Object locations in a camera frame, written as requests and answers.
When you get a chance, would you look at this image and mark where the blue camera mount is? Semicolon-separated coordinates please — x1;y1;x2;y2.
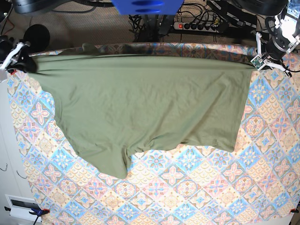
112;0;184;15

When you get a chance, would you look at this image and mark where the black round stool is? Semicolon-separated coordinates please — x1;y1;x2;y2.
23;24;50;53

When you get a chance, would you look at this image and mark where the white power strip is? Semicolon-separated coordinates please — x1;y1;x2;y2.
173;22;218;32

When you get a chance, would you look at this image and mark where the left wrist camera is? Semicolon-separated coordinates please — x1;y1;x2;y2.
250;55;266;71

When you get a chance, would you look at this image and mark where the red clamp bottom right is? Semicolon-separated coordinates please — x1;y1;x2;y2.
290;209;300;213

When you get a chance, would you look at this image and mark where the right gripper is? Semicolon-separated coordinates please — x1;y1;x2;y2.
0;41;37;73

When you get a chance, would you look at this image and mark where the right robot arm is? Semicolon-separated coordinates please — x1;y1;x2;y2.
0;36;37;74

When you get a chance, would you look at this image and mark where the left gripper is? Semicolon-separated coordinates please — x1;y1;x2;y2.
255;32;292;77

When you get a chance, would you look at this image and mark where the patterned tablecloth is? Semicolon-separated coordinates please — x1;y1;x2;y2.
5;42;300;225

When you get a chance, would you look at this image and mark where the green t-shirt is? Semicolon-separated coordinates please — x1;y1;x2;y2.
29;53;253;179

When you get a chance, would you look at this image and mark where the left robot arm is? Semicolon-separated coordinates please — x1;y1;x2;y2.
232;0;300;77

